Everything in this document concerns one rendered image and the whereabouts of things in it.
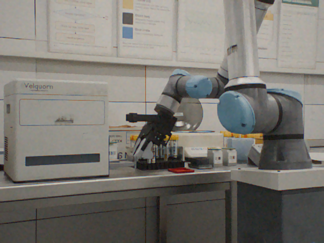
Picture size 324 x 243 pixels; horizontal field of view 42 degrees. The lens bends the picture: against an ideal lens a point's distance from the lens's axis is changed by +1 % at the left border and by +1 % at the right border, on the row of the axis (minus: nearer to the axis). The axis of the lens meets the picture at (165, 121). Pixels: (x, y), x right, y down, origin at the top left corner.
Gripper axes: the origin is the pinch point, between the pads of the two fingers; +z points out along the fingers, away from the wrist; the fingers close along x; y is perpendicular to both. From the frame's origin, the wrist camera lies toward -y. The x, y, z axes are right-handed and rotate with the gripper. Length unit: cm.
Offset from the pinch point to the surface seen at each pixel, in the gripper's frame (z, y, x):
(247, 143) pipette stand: -29, 44, 7
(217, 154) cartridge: -17.4, 30.1, 1.6
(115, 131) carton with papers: -8.7, -2.0, 24.7
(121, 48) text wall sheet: -49, -8, 59
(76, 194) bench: 18.2, -14.1, -8.3
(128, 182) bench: 8.1, -1.3, -8.6
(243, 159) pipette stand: -23, 46, 7
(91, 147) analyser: 3.7, -16.0, -4.6
